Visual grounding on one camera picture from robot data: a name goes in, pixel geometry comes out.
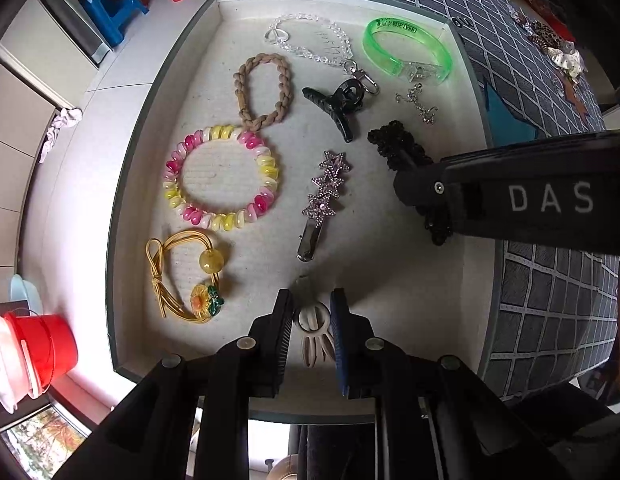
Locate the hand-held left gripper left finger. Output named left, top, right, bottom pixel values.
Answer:
left=55, top=288, right=296, bottom=480

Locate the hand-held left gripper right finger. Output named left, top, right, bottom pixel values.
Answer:
left=330, top=288, right=573, bottom=480

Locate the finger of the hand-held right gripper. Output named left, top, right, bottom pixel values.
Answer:
left=393, top=159, right=462, bottom=212

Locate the black beaded hair clip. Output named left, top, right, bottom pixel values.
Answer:
left=367, top=120, right=454, bottom=247

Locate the small silver rhinestone charm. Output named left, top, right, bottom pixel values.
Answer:
left=395, top=83, right=439, bottom=125

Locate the white tray with grey rim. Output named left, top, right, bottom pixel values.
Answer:
left=106, top=0, right=507, bottom=424

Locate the star rhinestone hair clip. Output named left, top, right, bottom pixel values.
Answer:
left=297, top=149, right=354, bottom=263

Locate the yellow flower hair tie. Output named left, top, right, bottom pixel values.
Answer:
left=145, top=229, right=228, bottom=325

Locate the black claw hair clip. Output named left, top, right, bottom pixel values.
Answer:
left=302, top=77, right=366, bottom=144

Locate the clear crystal bead chain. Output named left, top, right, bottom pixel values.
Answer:
left=263, top=12, right=381, bottom=95

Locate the pink yellow spiral hair tie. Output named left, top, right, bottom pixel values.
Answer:
left=163, top=123, right=280, bottom=232

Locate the grey checked star tablecloth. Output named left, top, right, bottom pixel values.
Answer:
left=262, top=0, right=620, bottom=402

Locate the cream polka dot hair bow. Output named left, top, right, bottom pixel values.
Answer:
left=547, top=44, right=589, bottom=79

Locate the green translucent bangle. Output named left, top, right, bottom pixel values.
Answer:
left=362, top=17, right=454, bottom=86

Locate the leopard print hair bow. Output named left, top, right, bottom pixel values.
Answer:
left=527, top=20, right=574, bottom=54

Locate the red plastic bucket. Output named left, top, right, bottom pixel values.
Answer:
left=3, top=312, right=80, bottom=399

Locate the light blue bowl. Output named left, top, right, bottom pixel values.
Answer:
left=9, top=273, right=44, bottom=317

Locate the autumn trees picture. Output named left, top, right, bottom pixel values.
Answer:
left=0, top=402, right=92, bottom=480

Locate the stack of white containers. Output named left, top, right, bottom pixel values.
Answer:
left=0, top=309, right=34, bottom=414

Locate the white crumpled cloth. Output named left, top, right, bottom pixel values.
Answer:
left=38, top=107, right=84, bottom=164

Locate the blue plastic stool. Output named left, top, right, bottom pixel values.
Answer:
left=81, top=0, right=150, bottom=46

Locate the grey metal appliance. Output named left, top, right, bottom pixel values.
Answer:
left=37, top=0, right=114, bottom=67

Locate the brown braided hair tie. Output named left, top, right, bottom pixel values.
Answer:
left=233, top=52, right=295, bottom=131

